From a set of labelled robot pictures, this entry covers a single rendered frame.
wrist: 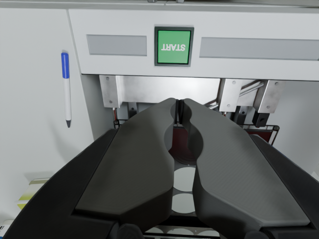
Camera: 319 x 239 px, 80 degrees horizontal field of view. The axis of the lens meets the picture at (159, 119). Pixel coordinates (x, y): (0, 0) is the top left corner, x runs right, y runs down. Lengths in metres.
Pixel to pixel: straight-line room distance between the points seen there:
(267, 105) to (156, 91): 0.23
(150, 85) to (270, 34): 0.23
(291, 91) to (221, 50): 0.28
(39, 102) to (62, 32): 0.14
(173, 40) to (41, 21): 0.19
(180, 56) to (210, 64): 0.05
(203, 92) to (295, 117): 0.28
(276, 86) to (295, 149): 0.30
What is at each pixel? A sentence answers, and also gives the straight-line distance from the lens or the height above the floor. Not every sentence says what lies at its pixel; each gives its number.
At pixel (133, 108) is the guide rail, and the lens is 0.48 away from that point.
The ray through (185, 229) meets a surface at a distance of 0.71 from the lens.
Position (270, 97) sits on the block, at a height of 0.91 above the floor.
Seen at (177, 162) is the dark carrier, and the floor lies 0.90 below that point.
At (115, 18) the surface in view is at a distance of 0.31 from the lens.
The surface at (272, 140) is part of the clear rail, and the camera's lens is 0.51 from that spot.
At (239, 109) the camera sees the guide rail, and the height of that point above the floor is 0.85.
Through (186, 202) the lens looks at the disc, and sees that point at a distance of 0.64.
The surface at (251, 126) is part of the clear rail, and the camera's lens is 0.47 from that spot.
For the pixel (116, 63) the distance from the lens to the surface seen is 0.32.
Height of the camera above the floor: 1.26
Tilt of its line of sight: 58 degrees down
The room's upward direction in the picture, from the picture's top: 175 degrees counter-clockwise
